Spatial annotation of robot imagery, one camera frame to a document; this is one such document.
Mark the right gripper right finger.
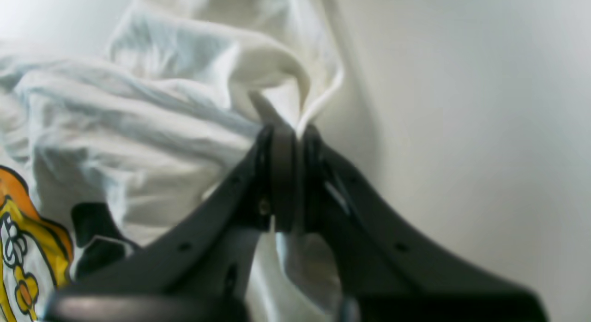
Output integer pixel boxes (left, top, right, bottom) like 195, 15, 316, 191
302, 126, 548, 322

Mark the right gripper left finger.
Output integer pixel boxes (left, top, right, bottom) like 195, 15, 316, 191
44, 125, 297, 322

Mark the white printed T-shirt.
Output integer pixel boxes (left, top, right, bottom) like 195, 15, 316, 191
1, 0, 344, 322

